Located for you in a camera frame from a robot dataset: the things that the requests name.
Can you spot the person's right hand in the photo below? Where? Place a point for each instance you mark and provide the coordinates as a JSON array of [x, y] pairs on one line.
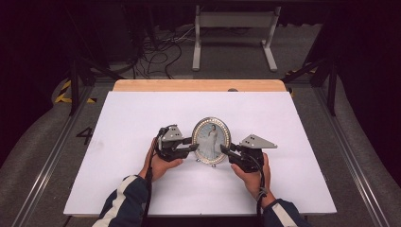
[[252, 183]]

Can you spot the person's left hand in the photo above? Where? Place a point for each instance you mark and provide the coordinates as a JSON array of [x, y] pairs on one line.
[[157, 167]]

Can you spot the oval silver photo frame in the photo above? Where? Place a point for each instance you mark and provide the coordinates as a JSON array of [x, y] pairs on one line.
[[210, 142]]

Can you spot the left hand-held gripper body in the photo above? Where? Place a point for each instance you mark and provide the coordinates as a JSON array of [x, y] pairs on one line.
[[171, 142]]

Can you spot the black metal stand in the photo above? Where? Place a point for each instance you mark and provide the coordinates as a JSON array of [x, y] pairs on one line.
[[74, 88], [331, 88]]

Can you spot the white board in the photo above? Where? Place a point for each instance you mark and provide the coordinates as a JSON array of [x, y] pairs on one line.
[[126, 126]]

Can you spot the grey metal stand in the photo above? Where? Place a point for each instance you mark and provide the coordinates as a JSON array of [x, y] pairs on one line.
[[235, 19]]

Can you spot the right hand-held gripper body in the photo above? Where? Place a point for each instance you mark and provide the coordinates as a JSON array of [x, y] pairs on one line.
[[252, 154]]

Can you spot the wooden table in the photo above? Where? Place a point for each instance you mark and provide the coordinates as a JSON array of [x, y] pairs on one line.
[[198, 85]]

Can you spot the aluminium floor rail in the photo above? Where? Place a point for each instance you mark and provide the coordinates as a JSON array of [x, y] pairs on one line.
[[47, 164], [350, 157]]

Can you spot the yellow black floor tape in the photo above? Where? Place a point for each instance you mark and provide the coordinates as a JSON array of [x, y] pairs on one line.
[[64, 94], [298, 72]]

